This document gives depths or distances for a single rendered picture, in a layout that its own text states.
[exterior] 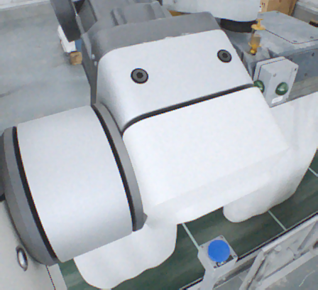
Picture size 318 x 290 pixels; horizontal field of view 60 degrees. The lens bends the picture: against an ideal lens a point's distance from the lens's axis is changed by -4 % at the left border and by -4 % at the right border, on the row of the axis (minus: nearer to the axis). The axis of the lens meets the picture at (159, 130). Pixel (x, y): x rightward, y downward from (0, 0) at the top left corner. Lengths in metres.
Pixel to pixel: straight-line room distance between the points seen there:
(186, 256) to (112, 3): 1.21
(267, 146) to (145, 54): 0.08
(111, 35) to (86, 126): 0.05
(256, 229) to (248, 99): 1.32
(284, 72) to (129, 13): 0.44
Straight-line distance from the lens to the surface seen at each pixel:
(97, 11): 0.23
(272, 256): 1.07
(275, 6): 5.18
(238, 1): 0.70
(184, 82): 0.16
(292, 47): 0.70
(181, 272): 1.31
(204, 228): 1.41
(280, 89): 0.61
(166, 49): 0.17
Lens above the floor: 1.59
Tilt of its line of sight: 40 degrees down
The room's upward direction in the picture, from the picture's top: straight up
